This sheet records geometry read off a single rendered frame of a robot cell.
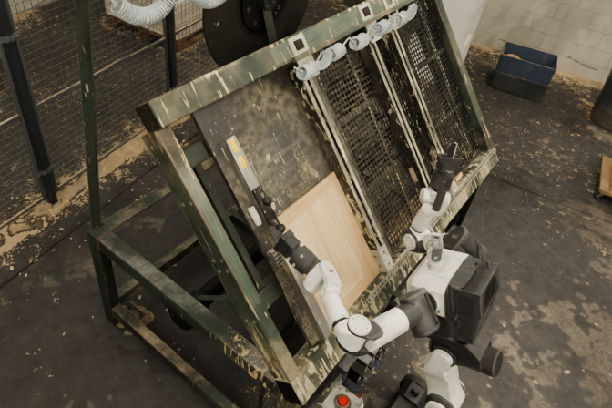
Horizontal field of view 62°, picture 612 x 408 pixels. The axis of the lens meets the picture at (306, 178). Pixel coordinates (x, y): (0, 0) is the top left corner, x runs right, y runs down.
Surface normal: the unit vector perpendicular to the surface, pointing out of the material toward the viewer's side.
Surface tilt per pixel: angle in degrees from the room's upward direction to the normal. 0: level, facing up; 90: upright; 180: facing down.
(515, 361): 0
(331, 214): 50
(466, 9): 90
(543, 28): 90
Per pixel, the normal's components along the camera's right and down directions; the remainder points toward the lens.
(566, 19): -0.46, 0.54
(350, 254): 0.69, -0.11
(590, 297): 0.12, -0.75
